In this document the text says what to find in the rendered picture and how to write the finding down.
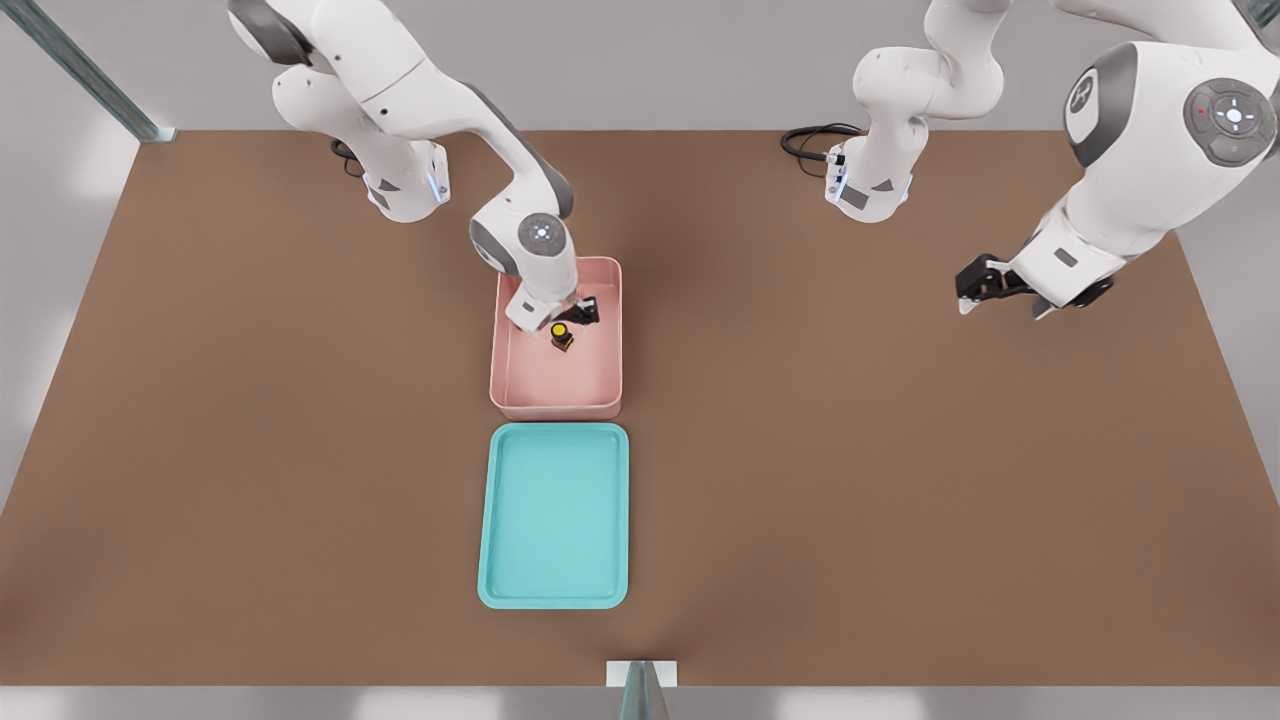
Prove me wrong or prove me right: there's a pink rectangular box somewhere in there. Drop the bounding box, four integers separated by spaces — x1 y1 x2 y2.
489 256 624 421

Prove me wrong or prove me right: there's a pale blue-green tray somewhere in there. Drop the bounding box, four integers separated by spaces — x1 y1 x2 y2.
477 422 631 611

